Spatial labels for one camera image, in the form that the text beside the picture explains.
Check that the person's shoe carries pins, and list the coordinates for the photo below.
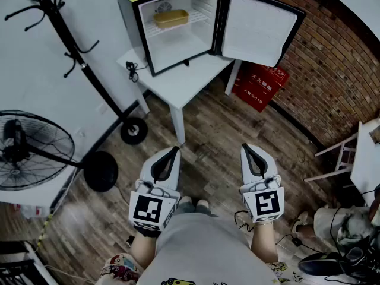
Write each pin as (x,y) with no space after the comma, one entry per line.
(205,207)
(186,204)

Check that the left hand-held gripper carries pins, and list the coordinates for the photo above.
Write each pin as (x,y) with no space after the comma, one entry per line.
(148,209)

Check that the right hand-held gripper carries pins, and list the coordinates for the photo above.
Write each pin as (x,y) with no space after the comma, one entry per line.
(264,203)

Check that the white dish rack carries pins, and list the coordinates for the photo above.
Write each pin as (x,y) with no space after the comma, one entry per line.
(199,18)

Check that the black coat rack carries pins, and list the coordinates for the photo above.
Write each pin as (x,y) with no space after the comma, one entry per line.
(83,66)

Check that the white side table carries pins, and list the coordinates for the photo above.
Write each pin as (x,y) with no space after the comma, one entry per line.
(366,165)

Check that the person's right shoe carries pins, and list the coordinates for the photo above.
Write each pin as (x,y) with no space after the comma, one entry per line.
(205,207)

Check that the small black device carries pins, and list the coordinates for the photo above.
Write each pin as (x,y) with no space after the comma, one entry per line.
(130,241)

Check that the white square table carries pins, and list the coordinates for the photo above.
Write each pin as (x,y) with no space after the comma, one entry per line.
(178,82)

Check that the person's grey cartoon print shirt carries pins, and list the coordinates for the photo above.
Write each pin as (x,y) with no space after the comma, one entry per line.
(202,248)

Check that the white metal stool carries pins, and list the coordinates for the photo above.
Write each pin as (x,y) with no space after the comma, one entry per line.
(326,174)

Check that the black sneaker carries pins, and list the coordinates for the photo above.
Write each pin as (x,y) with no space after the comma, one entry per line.
(362,260)
(320,264)

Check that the yellow plastic container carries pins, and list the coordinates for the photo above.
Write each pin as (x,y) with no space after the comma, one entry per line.
(170,21)

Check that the black standing fan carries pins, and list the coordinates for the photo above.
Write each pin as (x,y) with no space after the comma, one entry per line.
(101,172)

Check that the person's left shoe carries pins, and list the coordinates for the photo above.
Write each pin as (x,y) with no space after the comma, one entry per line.
(186,204)

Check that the black mini fridge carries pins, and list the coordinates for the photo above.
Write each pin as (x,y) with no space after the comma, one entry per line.
(258,25)

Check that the red crate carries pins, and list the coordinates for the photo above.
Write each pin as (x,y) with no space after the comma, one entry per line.
(255,91)

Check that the person's right forearm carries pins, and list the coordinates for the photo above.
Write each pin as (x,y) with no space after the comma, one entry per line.
(264,242)

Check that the small brown object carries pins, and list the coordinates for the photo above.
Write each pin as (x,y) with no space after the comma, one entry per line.
(374,136)

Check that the person's left forearm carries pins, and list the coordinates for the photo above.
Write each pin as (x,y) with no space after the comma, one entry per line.
(144,251)

